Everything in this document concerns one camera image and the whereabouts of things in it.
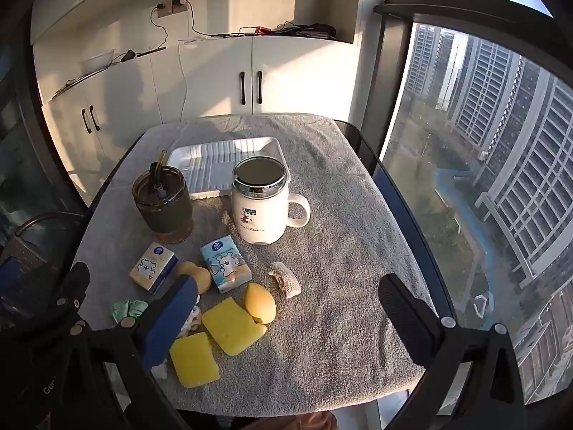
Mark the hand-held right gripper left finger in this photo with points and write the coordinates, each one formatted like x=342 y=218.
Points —
x=168 y=322

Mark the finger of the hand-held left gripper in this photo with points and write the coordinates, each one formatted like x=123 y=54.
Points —
x=15 y=275
x=71 y=289

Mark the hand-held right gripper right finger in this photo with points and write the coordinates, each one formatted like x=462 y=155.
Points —
x=405 y=313

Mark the green scrunchie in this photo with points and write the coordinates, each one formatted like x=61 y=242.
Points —
x=125 y=310

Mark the yellow rectangular sponge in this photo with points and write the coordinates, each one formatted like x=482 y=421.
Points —
x=232 y=327
x=194 y=360

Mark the tan gourd-shaped makeup sponge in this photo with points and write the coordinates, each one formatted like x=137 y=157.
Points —
x=201 y=280

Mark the yellow tissue pack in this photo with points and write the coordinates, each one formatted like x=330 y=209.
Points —
x=150 y=268

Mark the blue tissue pack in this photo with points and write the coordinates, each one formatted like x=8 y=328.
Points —
x=224 y=268

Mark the yellow egg-shaped makeup sponge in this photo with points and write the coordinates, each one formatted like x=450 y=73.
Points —
x=258 y=302

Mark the beige knit cloth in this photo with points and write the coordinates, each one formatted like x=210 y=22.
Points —
x=286 y=283

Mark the white plastic tray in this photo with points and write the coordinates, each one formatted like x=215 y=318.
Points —
x=210 y=165

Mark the mesh chair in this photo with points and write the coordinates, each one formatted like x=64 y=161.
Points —
x=24 y=246

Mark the grey towel mat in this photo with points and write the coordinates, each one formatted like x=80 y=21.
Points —
x=335 y=233

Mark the gold rimmed round device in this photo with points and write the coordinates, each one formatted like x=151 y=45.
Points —
x=163 y=215

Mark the white lidded mug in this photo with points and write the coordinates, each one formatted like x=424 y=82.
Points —
x=259 y=215

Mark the flat dark item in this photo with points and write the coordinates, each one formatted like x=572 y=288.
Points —
x=67 y=87

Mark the group of apartment buildings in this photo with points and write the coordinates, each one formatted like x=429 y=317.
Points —
x=537 y=165

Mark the white lower cabinet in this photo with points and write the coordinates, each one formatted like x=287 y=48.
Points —
x=215 y=80

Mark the black flat device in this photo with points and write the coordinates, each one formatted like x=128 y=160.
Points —
x=150 y=51

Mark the pile of black items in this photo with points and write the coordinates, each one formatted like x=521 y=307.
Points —
x=313 y=30

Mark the small red item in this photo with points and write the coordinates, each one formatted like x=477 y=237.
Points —
x=262 y=30

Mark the wall socket panel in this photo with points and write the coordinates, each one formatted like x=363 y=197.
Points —
x=172 y=9

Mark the black window frame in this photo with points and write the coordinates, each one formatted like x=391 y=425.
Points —
x=394 y=6

